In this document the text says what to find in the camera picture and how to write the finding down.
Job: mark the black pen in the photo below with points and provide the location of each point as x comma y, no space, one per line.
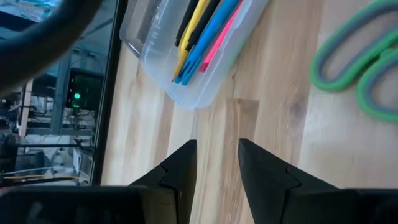
203,21
186,21

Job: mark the black device with green light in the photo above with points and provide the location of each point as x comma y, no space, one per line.
84,90

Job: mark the pink pen with blue tip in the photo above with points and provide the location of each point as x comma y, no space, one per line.
217,46

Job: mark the black metal table frame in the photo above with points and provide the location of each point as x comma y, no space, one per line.
107,93

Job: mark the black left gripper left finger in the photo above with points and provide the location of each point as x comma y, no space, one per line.
183,168

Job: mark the yellow pen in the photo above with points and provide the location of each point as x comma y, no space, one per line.
192,31

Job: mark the clear plastic pencil case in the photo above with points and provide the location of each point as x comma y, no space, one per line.
161,62

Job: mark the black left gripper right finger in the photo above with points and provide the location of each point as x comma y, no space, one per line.
264,174

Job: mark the blue marker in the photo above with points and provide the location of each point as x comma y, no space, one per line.
208,37

